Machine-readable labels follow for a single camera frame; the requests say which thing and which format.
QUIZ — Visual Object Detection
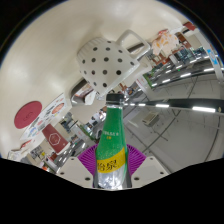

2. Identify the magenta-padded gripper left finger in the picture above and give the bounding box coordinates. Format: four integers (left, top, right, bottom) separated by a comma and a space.
56, 143, 101, 190

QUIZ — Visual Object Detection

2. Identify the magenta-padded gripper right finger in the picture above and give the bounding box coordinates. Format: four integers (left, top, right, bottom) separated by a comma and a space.
124, 143, 169, 190

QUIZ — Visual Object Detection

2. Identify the green-labelled clear drink bottle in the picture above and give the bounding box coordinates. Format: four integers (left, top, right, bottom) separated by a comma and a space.
92, 93, 129, 190

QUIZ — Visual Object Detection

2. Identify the ceiling air conditioning unit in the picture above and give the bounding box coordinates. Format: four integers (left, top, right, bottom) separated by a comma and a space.
141, 111, 160, 126

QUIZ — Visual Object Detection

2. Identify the flat round red coaster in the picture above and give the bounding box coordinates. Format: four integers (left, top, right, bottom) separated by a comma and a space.
13, 100, 44, 130

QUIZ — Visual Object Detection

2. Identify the white folded napkin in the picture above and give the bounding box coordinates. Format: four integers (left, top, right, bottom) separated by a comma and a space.
83, 90, 98, 106

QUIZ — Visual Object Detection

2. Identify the group of ceiling strip lights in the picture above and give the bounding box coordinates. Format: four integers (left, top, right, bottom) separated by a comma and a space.
123, 63, 224, 114

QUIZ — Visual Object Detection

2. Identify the white black-dotted mug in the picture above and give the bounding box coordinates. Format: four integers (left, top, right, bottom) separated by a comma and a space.
75, 29, 153, 98

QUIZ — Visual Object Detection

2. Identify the crumpled orange-white food wrapper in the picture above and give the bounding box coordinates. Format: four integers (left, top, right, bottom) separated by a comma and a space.
151, 29, 181, 58

